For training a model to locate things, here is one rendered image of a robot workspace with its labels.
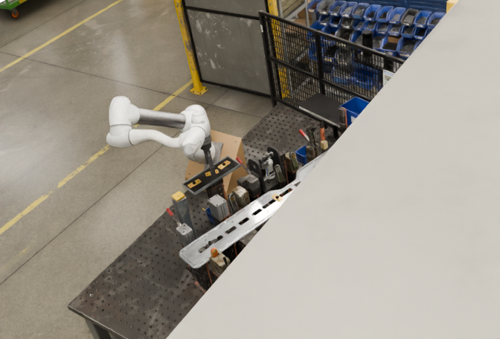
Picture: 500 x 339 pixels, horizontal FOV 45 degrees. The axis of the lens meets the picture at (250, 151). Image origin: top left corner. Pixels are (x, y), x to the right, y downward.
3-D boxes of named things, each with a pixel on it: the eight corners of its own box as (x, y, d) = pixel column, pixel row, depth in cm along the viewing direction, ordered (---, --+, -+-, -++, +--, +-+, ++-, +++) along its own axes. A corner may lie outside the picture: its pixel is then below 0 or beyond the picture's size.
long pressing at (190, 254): (197, 273, 341) (197, 270, 340) (175, 253, 356) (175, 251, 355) (364, 155, 403) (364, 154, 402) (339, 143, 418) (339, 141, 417)
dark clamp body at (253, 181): (260, 230, 403) (251, 186, 380) (247, 221, 412) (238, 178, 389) (271, 221, 408) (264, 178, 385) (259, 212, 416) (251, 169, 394)
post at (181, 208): (192, 254, 394) (177, 203, 368) (185, 248, 399) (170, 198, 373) (201, 247, 397) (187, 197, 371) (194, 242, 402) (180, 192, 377)
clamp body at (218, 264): (231, 313, 352) (220, 270, 330) (216, 299, 361) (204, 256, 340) (245, 302, 356) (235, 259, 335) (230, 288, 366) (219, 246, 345)
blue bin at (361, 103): (372, 137, 410) (372, 121, 403) (340, 121, 431) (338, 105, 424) (389, 126, 417) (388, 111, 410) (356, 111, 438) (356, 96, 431)
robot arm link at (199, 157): (198, 165, 436) (178, 162, 417) (196, 140, 439) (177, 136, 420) (216, 161, 428) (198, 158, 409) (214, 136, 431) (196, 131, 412)
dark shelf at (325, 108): (392, 153, 398) (391, 149, 397) (297, 108, 459) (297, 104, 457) (414, 137, 408) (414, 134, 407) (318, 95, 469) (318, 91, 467)
